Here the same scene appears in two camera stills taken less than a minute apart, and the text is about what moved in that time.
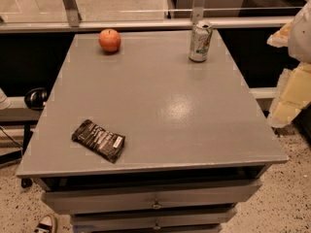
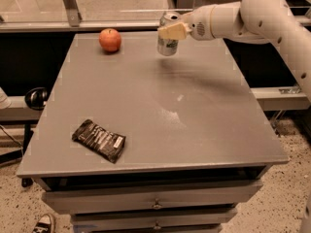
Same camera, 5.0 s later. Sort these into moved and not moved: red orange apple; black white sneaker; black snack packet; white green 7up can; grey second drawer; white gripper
Moved: white green 7up can; white gripper
Not moved: black snack packet; black white sneaker; grey second drawer; red orange apple
